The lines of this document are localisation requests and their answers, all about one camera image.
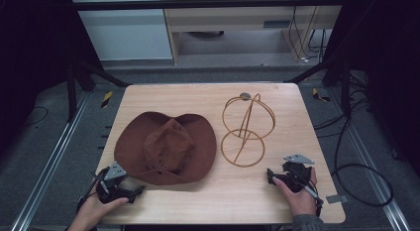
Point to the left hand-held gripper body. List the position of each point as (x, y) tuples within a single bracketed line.
[(114, 173)]

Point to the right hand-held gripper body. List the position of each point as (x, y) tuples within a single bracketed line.
[(294, 174)]

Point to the brown cowboy hat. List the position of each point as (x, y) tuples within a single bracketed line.
[(168, 148)]

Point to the person's right hand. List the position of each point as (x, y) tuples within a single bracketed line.
[(302, 201)]

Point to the person's left hand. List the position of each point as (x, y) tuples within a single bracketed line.
[(89, 211)]

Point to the yellow black striped tape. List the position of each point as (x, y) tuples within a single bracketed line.
[(318, 94), (106, 99)]

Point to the black metal stand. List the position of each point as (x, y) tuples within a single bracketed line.
[(345, 89), (71, 92)]

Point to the dark curtain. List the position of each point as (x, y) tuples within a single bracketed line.
[(389, 75), (33, 59)]

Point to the white cabinet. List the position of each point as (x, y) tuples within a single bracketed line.
[(125, 32)]

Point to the light wooden desk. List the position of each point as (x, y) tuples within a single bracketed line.
[(228, 21)]

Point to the grey metal bracket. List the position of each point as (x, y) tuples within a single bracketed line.
[(336, 199)]

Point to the aluminium floor rail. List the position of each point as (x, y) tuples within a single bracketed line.
[(49, 165), (369, 161)]

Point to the black horizontal frame bar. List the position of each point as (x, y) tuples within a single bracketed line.
[(198, 4)]

